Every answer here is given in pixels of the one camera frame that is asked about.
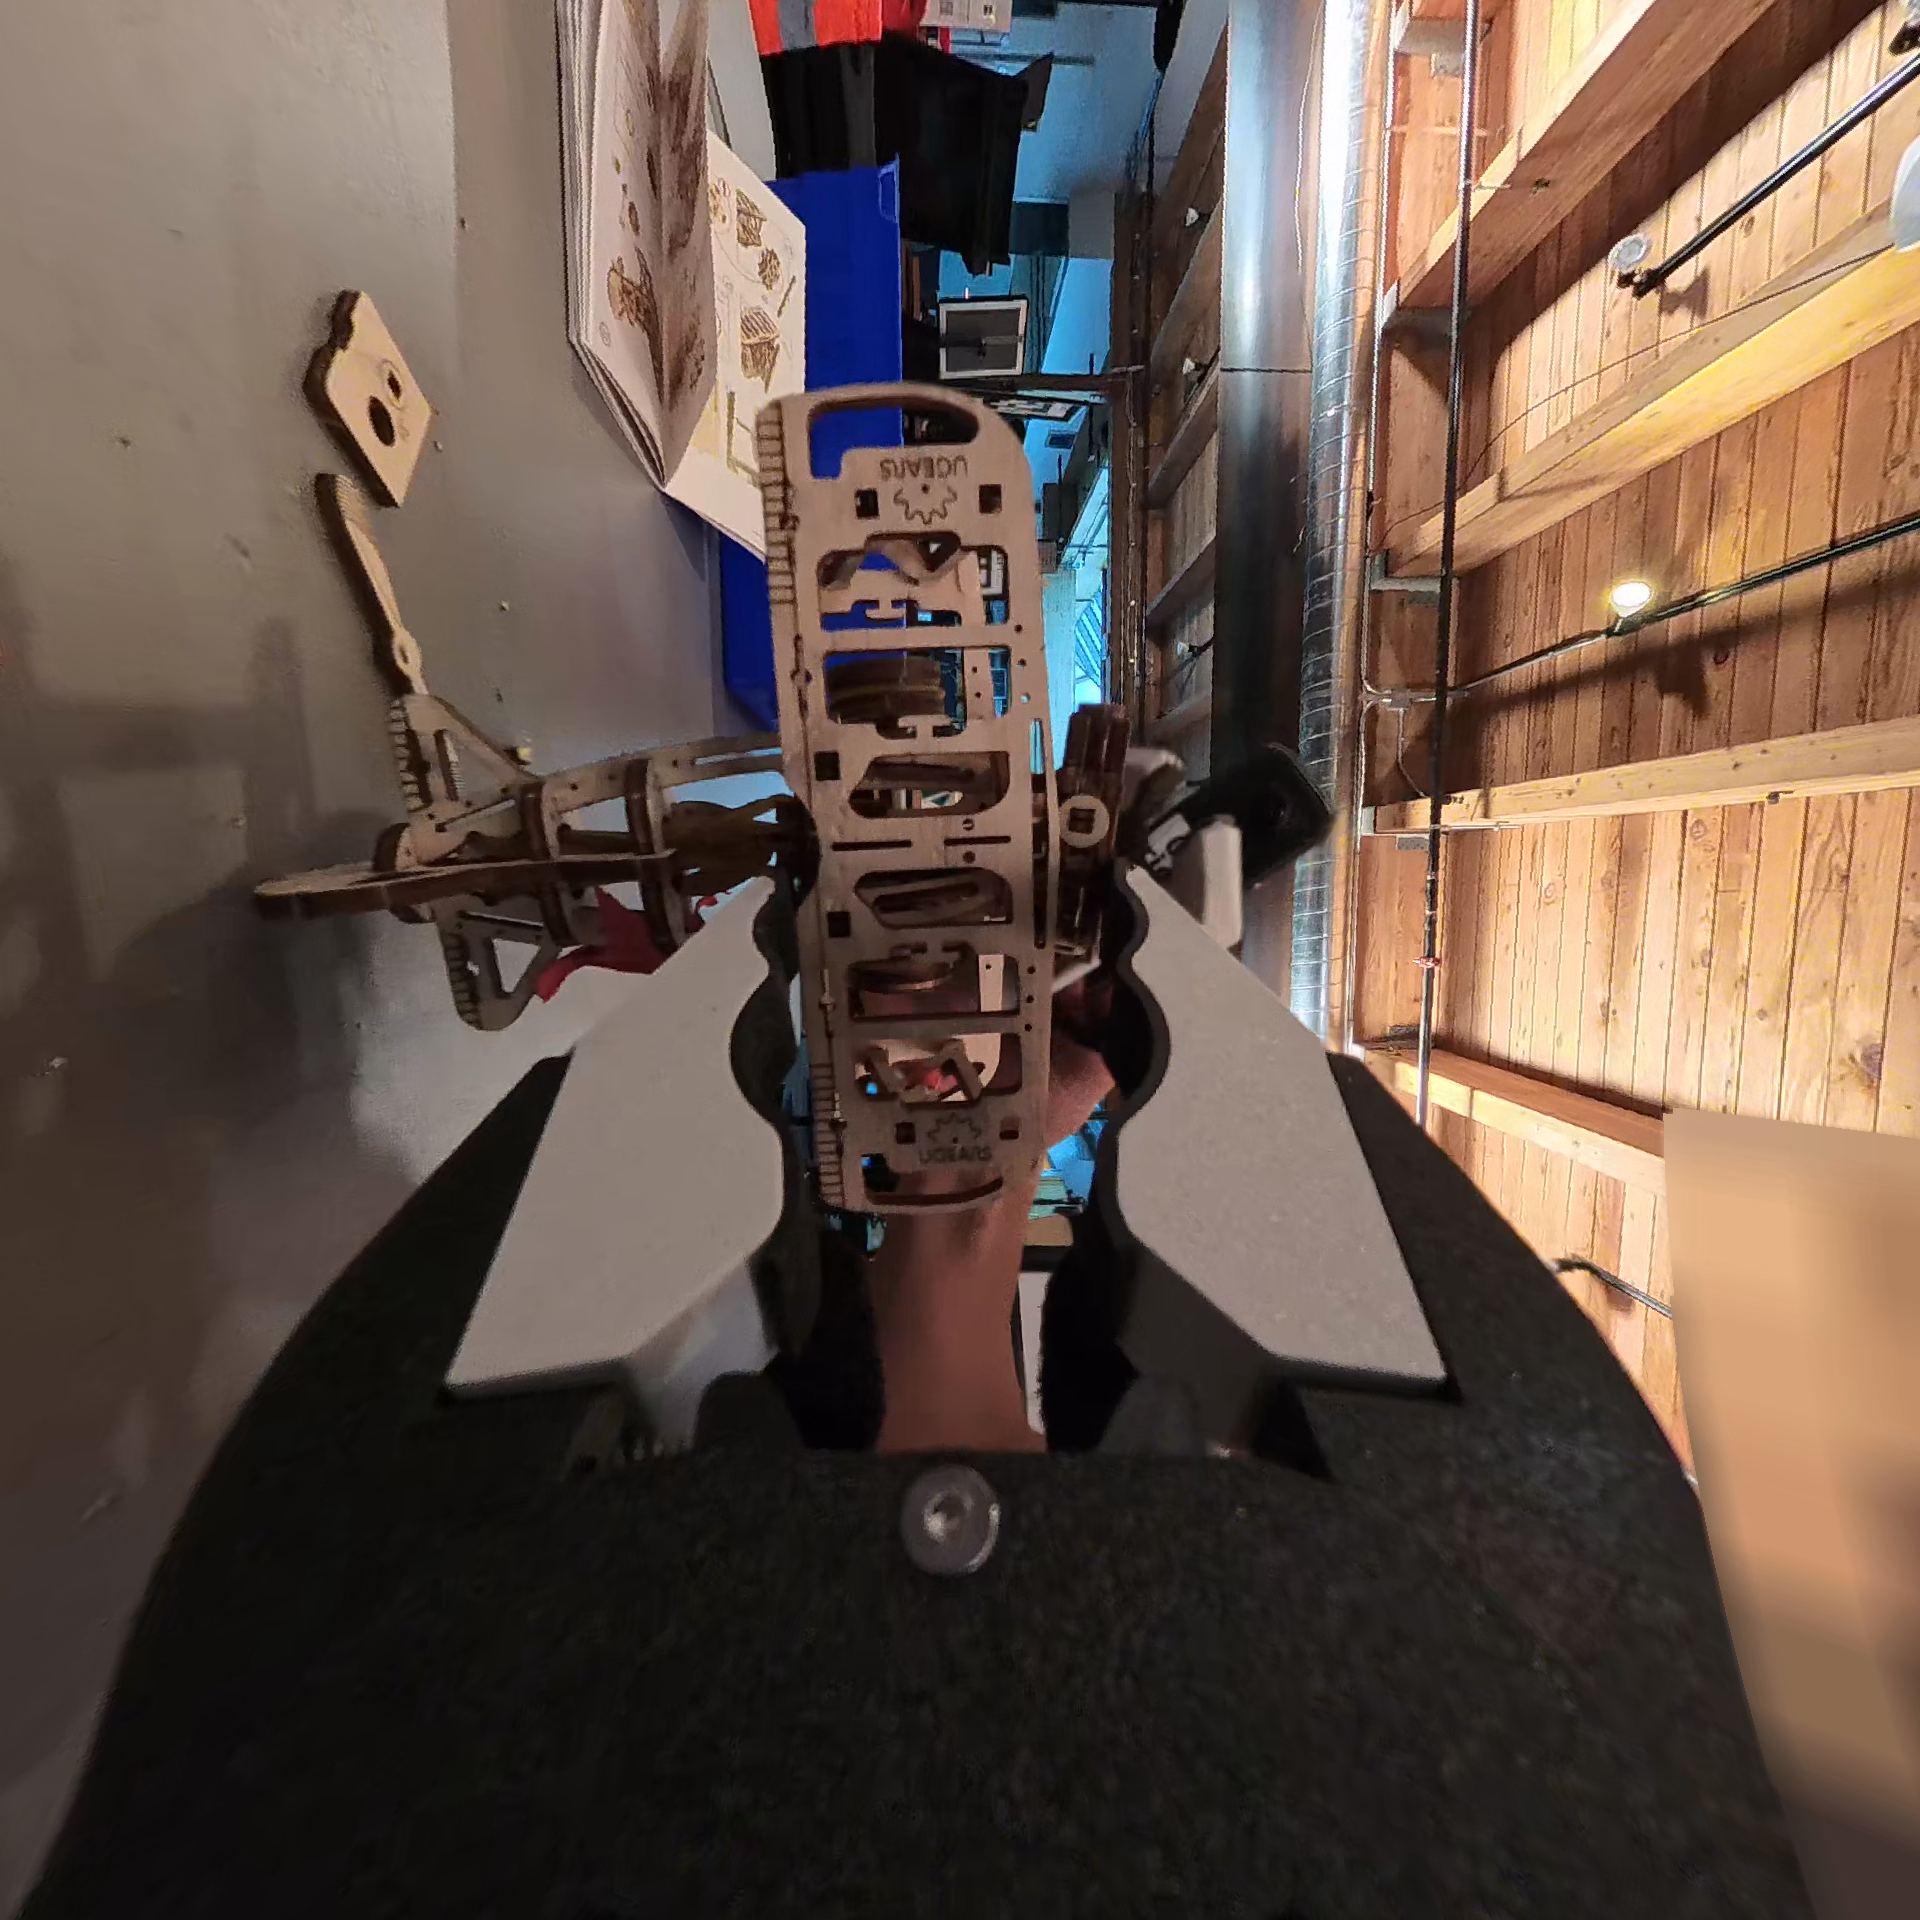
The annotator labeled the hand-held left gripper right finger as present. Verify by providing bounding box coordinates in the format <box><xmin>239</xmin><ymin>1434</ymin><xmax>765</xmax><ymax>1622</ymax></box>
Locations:
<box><xmin>1098</xmin><ymin>869</ymin><xmax>1453</xmax><ymax>1454</ymax></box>

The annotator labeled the instruction booklet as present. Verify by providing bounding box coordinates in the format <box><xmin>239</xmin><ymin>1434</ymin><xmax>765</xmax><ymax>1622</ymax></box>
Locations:
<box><xmin>553</xmin><ymin>0</ymin><xmax>811</xmax><ymax>560</ymax></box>

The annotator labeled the red ribbon strip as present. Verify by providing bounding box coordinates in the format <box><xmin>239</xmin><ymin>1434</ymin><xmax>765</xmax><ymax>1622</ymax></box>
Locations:
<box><xmin>531</xmin><ymin>888</ymin><xmax>707</xmax><ymax>1003</ymax></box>

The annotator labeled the wooden biplane model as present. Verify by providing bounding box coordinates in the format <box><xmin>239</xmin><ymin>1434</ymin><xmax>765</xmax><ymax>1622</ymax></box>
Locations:
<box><xmin>251</xmin><ymin>381</ymin><xmax>1142</xmax><ymax>1213</ymax></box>

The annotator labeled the blue plastic bin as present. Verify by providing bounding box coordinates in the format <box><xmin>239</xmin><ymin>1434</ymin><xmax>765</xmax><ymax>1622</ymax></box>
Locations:
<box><xmin>715</xmin><ymin>156</ymin><xmax>910</xmax><ymax>737</ymax></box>

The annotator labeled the wooden radial engine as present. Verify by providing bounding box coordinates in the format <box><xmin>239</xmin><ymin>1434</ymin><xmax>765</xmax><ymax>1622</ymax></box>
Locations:
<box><xmin>1050</xmin><ymin>702</ymin><xmax>1142</xmax><ymax>961</ymax></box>

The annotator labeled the square wooden piece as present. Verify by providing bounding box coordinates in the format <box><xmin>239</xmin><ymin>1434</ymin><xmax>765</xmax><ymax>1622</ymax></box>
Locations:
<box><xmin>304</xmin><ymin>287</ymin><xmax>438</xmax><ymax>510</ymax></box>

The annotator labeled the grey desk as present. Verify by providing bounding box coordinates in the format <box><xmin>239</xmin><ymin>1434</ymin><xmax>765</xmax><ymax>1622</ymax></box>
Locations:
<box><xmin>0</xmin><ymin>0</ymin><xmax>798</xmax><ymax>1892</ymax></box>

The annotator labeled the silver ventilation duct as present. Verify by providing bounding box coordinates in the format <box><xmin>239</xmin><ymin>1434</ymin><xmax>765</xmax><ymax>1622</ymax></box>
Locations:
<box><xmin>1285</xmin><ymin>0</ymin><xmax>1390</xmax><ymax>1044</ymax></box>

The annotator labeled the tapered wooden stick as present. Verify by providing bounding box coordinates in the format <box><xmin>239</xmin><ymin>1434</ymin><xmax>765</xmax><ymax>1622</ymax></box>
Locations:
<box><xmin>311</xmin><ymin>472</ymin><xmax>438</xmax><ymax>708</ymax></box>

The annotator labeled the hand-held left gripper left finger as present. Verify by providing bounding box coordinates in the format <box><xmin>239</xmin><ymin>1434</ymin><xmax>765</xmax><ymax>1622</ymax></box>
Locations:
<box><xmin>444</xmin><ymin>882</ymin><xmax>798</xmax><ymax>1434</ymax></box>

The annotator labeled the person's right hand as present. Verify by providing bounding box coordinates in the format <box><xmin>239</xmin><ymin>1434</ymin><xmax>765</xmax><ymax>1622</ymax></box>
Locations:
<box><xmin>874</xmin><ymin>1033</ymin><xmax>1124</xmax><ymax>1454</ymax></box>

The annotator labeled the dark round column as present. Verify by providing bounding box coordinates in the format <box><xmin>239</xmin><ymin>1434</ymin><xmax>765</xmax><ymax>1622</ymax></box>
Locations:
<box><xmin>1212</xmin><ymin>0</ymin><xmax>1321</xmax><ymax>781</ymax></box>

